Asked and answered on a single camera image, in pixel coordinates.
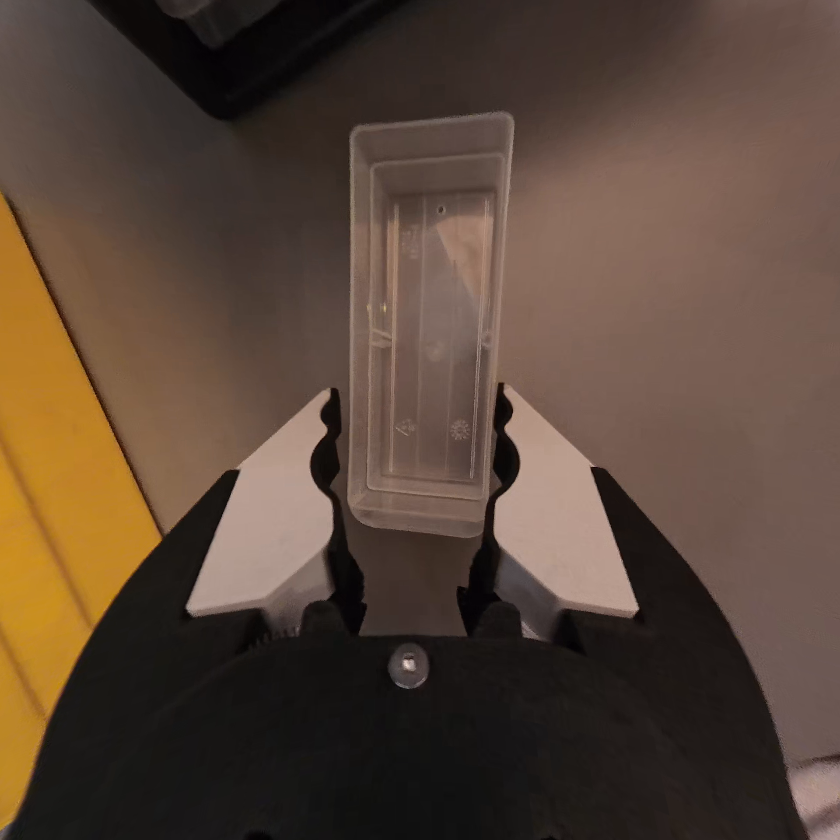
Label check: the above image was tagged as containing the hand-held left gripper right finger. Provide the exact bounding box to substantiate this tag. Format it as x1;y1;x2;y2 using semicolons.
457;382;641;639

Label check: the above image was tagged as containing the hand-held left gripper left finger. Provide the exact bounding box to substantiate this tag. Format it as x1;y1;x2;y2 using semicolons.
185;387;367;637

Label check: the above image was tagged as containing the yellow plastic bin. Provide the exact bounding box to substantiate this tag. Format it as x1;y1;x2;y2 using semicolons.
0;190;164;723

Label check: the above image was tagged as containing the clear plastic drawer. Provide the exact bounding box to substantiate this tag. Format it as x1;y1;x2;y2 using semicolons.
348;110;515;539

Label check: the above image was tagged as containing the black drawer cabinet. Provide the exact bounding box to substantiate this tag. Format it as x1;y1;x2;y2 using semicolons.
85;0;421;120

